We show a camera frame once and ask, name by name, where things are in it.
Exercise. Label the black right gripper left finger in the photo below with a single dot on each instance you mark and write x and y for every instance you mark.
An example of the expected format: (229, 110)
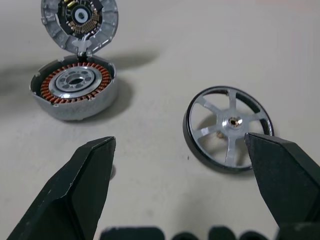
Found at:
(75, 190)

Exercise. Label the round silver metal disc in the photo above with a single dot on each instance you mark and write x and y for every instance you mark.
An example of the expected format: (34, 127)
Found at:
(82, 105)

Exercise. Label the black-rimmed silver spoked rotor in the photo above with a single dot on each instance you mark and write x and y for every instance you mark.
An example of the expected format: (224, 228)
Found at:
(231, 122)

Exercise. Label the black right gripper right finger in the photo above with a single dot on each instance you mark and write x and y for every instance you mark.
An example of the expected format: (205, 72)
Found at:
(285, 180)

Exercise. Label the small silver metal part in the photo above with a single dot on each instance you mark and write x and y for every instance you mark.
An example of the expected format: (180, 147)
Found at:
(105, 27)

